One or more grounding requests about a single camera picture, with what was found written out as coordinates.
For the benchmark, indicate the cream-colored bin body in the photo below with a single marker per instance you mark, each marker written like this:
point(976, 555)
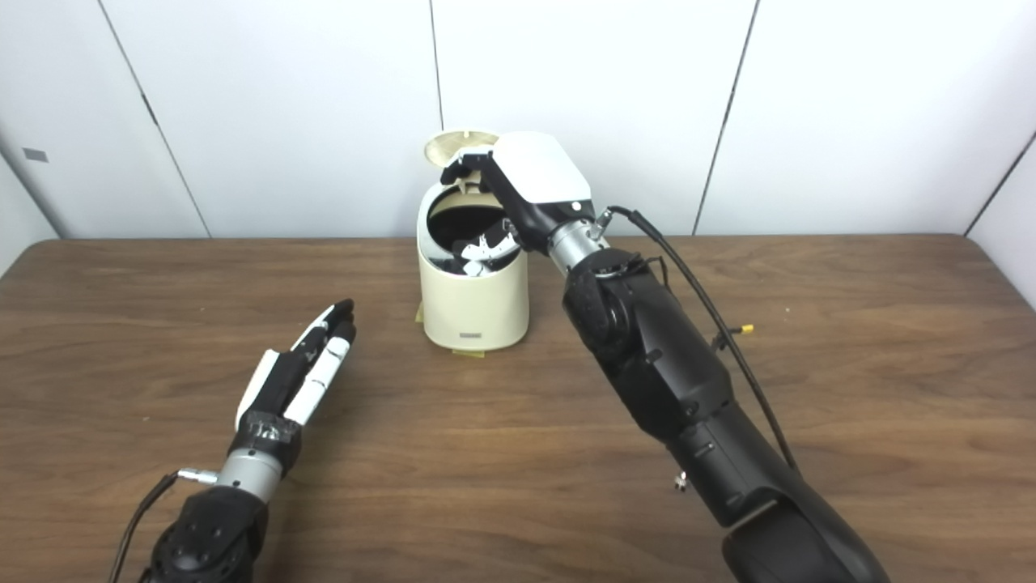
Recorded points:
point(473, 312)

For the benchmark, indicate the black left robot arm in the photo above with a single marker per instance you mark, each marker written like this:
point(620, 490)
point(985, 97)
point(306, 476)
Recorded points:
point(210, 534)

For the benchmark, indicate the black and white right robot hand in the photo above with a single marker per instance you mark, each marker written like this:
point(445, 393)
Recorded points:
point(538, 174)

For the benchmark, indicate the yellow tape strip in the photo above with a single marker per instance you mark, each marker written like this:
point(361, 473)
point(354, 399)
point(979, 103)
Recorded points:
point(469, 353)

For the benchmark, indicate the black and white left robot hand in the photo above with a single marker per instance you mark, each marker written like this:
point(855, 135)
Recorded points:
point(283, 389)

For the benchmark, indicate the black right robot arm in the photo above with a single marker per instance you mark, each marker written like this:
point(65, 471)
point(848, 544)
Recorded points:
point(655, 356)

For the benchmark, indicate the cream round bin lid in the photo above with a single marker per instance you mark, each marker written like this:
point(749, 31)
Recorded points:
point(443, 146)

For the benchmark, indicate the grey wall label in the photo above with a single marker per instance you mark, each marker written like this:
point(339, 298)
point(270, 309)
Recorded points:
point(35, 155)

